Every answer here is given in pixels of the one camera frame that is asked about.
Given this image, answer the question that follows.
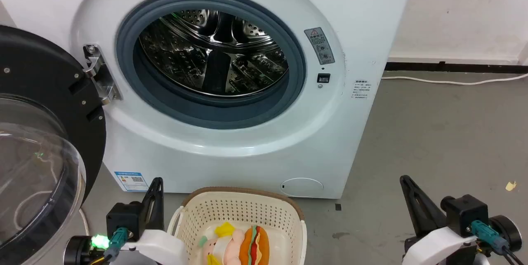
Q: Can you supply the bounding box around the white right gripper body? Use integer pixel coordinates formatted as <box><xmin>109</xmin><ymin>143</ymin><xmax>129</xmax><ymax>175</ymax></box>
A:
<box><xmin>402</xmin><ymin>225</ymin><xmax>480</xmax><ymax>265</ymax></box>

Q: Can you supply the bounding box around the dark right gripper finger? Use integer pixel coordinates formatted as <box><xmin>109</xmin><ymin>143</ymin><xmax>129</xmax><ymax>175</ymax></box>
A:
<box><xmin>406</xmin><ymin>176</ymin><xmax>448</xmax><ymax>233</ymax></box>
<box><xmin>399</xmin><ymin>175</ymin><xmax>430</xmax><ymax>237</ymax></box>

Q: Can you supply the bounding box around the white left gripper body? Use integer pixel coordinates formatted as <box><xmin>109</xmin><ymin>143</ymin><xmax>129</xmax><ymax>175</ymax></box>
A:
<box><xmin>122</xmin><ymin>229</ymin><xmax>189</xmax><ymax>265</ymax></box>

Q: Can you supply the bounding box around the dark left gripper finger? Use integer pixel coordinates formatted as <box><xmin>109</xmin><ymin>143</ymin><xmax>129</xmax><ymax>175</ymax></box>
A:
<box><xmin>151</xmin><ymin>178</ymin><xmax>165</xmax><ymax>232</ymax></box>
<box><xmin>140</xmin><ymin>178</ymin><xmax>160</xmax><ymax>233</ymax></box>

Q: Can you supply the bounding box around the white front-load washing machine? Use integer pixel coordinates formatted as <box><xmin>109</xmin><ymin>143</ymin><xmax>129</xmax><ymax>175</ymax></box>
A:
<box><xmin>0</xmin><ymin>0</ymin><xmax>416</xmax><ymax>199</ymax></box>

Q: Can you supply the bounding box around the black washer door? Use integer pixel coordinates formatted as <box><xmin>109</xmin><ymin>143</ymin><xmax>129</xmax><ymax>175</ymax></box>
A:
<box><xmin>0</xmin><ymin>25</ymin><xmax>107</xmax><ymax>265</ymax></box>

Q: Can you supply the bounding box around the blue energy label sticker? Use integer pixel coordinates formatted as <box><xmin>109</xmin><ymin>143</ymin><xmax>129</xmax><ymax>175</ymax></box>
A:
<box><xmin>114</xmin><ymin>171</ymin><xmax>149</xmax><ymax>192</ymax></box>

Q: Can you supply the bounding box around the pink plush doll toy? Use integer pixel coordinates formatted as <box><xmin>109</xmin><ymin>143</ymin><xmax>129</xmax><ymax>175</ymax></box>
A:
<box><xmin>198</xmin><ymin>222</ymin><xmax>246</xmax><ymax>265</ymax></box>

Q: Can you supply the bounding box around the cream perforated laundry basket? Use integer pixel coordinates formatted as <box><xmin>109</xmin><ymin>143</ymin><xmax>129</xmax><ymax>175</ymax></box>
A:
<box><xmin>167</xmin><ymin>187</ymin><xmax>307</xmax><ymax>265</ymax></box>

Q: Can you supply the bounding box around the hamburger plush toy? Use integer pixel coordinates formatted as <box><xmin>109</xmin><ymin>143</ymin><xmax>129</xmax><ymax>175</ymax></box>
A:
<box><xmin>239</xmin><ymin>225</ymin><xmax>270</xmax><ymax>265</ymax></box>

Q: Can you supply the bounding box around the grey rubber door gasket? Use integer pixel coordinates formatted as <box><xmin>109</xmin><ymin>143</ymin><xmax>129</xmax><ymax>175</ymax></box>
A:
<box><xmin>116</xmin><ymin>0</ymin><xmax>306</xmax><ymax>129</ymax></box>

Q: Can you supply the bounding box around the round filter cover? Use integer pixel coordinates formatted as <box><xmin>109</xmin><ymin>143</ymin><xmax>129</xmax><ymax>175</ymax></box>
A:
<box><xmin>282</xmin><ymin>178</ymin><xmax>325</xmax><ymax>198</ymax></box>

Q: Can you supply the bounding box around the white text sticker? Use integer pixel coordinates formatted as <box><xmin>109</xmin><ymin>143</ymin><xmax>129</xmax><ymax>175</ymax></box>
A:
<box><xmin>351</xmin><ymin>79</ymin><xmax>372</xmax><ymax>100</ymax></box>

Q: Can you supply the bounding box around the metal door hinge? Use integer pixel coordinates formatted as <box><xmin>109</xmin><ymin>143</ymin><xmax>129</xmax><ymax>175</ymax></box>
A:
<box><xmin>83</xmin><ymin>44</ymin><xmax>122</xmax><ymax>105</ymax></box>

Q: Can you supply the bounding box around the black baseboard strip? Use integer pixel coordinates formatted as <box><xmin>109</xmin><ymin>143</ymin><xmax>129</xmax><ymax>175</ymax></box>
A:
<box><xmin>384</xmin><ymin>62</ymin><xmax>528</xmax><ymax>75</ymax></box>

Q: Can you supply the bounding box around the stainless steel drum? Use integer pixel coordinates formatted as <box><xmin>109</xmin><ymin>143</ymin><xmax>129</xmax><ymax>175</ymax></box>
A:
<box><xmin>138</xmin><ymin>9</ymin><xmax>289</xmax><ymax>97</ymax></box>

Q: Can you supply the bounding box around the grey warning sticker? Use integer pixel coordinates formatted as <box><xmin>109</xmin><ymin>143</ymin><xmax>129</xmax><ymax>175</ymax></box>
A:
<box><xmin>304</xmin><ymin>27</ymin><xmax>335</xmax><ymax>66</ymax></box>

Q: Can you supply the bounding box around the left teal connector cable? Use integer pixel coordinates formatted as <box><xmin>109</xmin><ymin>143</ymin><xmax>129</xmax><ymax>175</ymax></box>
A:
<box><xmin>89</xmin><ymin>227</ymin><xmax>129</xmax><ymax>265</ymax></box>

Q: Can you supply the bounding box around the teal connector cable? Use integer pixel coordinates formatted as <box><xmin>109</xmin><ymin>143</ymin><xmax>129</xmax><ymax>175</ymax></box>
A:
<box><xmin>89</xmin><ymin>227</ymin><xmax>129</xmax><ymax>265</ymax></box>
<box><xmin>470</xmin><ymin>220</ymin><xmax>526</xmax><ymax>265</ymax></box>

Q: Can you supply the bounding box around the right teal connector cable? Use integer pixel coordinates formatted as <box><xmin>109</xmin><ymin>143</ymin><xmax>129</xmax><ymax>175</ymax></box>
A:
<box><xmin>470</xmin><ymin>220</ymin><xmax>526</xmax><ymax>265</ymax></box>

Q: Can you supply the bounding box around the short white floor cable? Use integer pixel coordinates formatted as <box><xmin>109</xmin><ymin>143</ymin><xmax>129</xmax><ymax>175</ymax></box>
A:
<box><xmin>78</xmin><ymin>207</ymin><xmax>90</xmax><ymax>237</ymax></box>

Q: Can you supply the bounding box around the long white floor cable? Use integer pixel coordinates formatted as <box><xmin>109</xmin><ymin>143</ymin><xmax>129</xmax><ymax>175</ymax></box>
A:
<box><xmin>382</xmin><ymin>73</ymin><xmax>528</xmax><ymax>86</ymax></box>

